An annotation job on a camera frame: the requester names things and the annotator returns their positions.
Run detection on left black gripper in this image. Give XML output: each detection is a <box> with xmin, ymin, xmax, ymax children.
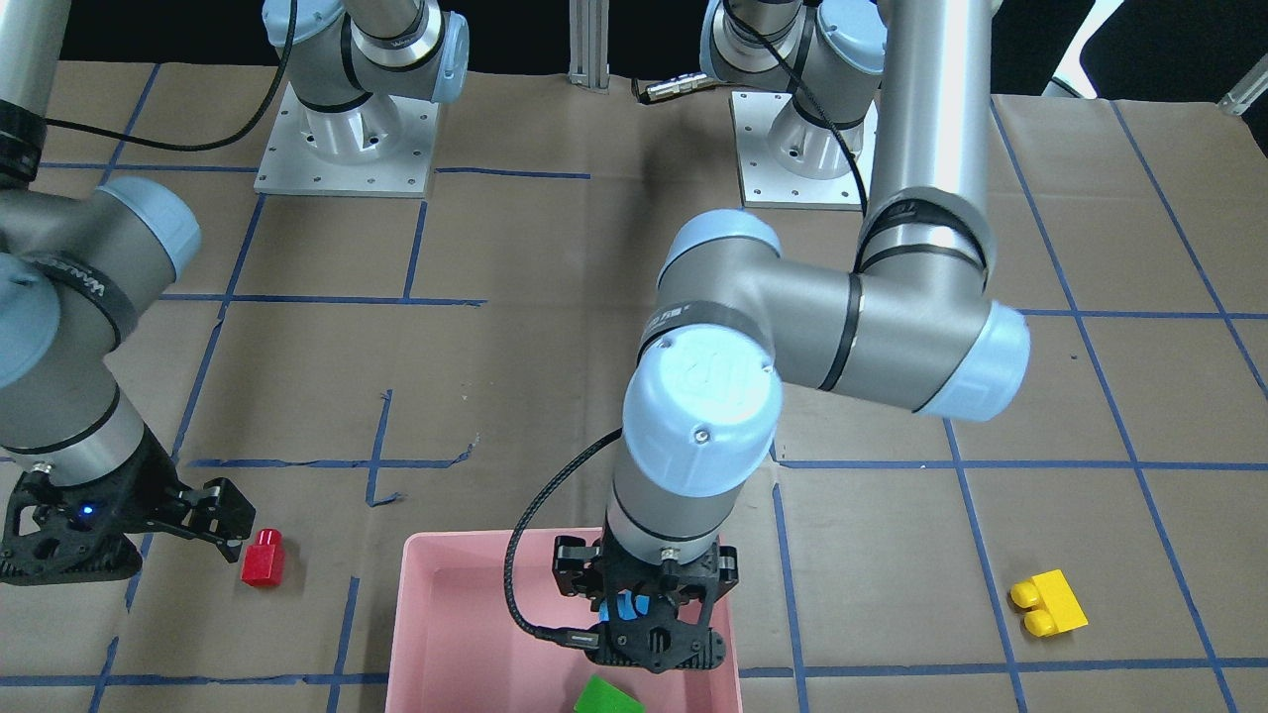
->
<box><xmin>552</xmin><ymin>534</ymin><xmax>739</xmax><ymax>672</ymax></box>

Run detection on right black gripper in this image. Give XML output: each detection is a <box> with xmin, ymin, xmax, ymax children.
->
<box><xmin>1</xmin><ymin>433</ymin><xmax>257</xmax><ymax>586</ymax></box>

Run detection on blue toy block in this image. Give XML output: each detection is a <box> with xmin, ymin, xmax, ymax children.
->
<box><xmin>597</xmin><ymin>590</ymin><xmax>650</xmax><ymax>622</ymax></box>

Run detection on green toy block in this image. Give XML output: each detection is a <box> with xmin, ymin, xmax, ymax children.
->
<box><xmin>572</xmin><ymin>675</ymin><xmax>647</xmax><ymax>713</ymax></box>

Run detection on red toy block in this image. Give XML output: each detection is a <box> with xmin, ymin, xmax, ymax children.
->
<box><xmin>240</xmin><ymin>528</ymin><xmax>287</xmax><ymax>587</ymax></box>

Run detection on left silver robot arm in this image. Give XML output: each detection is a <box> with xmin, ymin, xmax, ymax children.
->
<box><xmin>503</xmin><ymin>1</ymin><xmax>1031</xmax><ymax>672</ymax></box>

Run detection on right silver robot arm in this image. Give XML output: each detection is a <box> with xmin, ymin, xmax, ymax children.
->
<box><xmin>1</xmin><ymin>1</ymin><xmax>470</xmax><ymax>586</ymax></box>

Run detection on pink plastic box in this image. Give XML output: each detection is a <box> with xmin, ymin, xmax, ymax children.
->
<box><xmin>385</xmin><ymin>532</ymin><xmax>744</xmax><ymax>712</ymax></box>

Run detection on yellow toy block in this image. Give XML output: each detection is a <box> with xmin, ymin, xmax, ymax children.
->
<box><xmin>1008</xmin><ymin>568</ymin><xmax>1090</xmax><ymax>638</ymax></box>

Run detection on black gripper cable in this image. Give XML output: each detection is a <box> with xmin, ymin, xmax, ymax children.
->
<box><xmin>505</xmin><ymin>428</ymin><xmax>625</xmax><ymax>650</ymax></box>

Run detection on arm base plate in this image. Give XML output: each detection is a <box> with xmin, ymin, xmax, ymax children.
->
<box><xmin>254</xmin><ymin>88</ymin><xmax>441</xmax><ymax>199</ymax></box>
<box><xmin>730</xmin><ymin>90</ymin><xmax>862</xmax><ymax>212</ymax></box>

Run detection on aluminium frame post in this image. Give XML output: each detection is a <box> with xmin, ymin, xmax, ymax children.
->
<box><xmin>567</xmin><ymin>0</ymin><xmax>610</xmax><ymax>94</ymax></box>

